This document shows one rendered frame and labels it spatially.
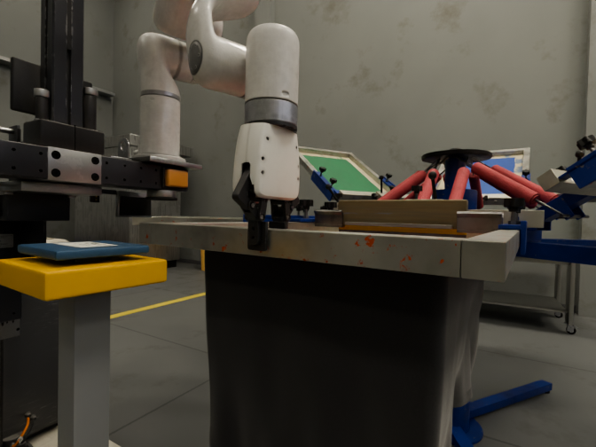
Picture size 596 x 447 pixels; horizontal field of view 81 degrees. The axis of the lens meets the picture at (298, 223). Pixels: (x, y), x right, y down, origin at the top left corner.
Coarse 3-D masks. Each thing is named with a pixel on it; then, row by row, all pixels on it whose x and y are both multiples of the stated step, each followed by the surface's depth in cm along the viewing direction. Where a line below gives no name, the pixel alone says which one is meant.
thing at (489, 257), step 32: (160, 224) 61; (192, 224) 58; (224, 224) 77; (288, 224) 97; (288, 256) 45; (320, 256) 43; (352, 256) 40; (384, 256) 38; (416, 256) 36; (448, 256) 35; (480, 256) 33; (512, 256) 44
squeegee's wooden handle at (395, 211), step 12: (348, 204) 104; (360, 204) 102; (372, 204) 100; (384, 204) 98; (396, 204) 96; (408, 204) 94; (420, 204) 92; (432, 204) 91; (444, 204) 89; (456, 204) 88; (348, 216) 104; (360, 216) 102; (372, 216) 100; (384, 216) 98; (396, 216) 96; (408, 216) 94; (420, 216) 92; (432, 216) 91; (444, 216) 89; (456, 216) 88; (456, 228) 88
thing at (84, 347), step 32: (128, 256) 44; (32, 288) 33; (64, 288) 33; (96, 288) 35; (64, 320) 39; (96, 320) 40; (64, 352) 39; (96, 352) 40; (64, 384) 39; (96, 384) 40; (64, 416) 39; (96, 416) 40
